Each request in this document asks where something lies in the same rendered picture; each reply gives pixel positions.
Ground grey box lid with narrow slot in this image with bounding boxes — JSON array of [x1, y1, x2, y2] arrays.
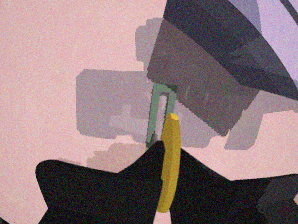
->
[[194, 0, 298, 101]]

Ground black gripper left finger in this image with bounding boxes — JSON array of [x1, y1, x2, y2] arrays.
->
[[35, 140, 165, 224]]

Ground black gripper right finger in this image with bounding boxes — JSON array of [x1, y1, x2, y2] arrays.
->
[[169, 148, 298, 224]]

